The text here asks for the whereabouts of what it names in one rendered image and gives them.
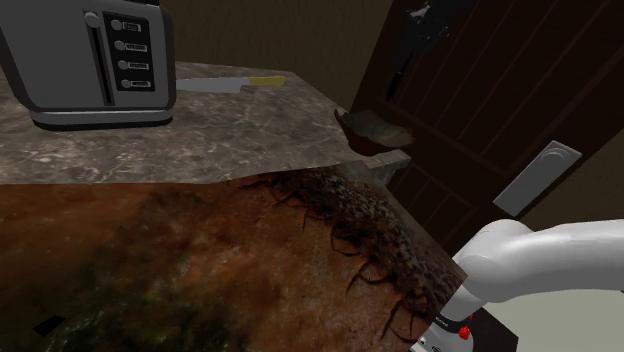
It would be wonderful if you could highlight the brown patterned robot stand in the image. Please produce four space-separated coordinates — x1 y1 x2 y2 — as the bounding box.
0 163 470 352

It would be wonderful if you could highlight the grey toaster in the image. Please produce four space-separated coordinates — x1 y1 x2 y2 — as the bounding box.
0 0 178 132

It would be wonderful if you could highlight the yellow-handled knife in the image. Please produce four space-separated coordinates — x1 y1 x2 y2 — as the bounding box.
175 75 287 95

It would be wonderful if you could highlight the brown bowl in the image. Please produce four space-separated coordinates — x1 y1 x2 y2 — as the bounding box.
333 108 416 157

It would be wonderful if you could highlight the dark brown door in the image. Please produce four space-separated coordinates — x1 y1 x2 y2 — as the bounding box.
349 0 624 257

